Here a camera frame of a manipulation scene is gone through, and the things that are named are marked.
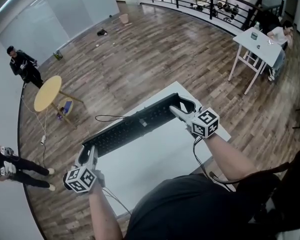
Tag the person's black clothing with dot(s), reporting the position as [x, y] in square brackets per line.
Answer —
[190, 209]

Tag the person's right forearm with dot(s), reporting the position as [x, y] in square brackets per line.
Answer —
[225, 156]

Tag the white rectangular desk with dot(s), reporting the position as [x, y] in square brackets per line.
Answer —
[152, 169]

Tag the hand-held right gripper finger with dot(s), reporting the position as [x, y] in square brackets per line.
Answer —
[183, 115]
[197, 106]

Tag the white power strip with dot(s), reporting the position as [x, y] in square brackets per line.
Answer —
[43, 140]

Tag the pink bucket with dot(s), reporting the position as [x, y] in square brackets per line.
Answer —
[124, 19]

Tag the small white table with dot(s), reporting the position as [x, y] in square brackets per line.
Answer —
[262, 49]

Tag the black keyboard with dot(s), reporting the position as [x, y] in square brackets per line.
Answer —
[130, 131]

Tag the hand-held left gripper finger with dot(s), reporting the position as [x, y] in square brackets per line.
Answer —
[93, 159]
[78, 159]

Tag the clear plastic bottle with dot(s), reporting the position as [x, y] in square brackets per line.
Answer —
[257, 27]

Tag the blue book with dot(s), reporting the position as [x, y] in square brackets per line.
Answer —
[68, 105]

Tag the small black floor item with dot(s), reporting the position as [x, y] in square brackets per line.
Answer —
[101, 32]

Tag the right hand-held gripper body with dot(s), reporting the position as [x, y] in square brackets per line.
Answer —
[205, 124]

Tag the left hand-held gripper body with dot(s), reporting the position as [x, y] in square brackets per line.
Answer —
[80, 180]

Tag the round wooden table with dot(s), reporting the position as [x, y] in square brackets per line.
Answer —
[48, 94]

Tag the person's left forearm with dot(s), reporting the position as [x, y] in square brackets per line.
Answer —
[102, 216]

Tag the small green can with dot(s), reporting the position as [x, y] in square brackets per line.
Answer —
[254, 36]

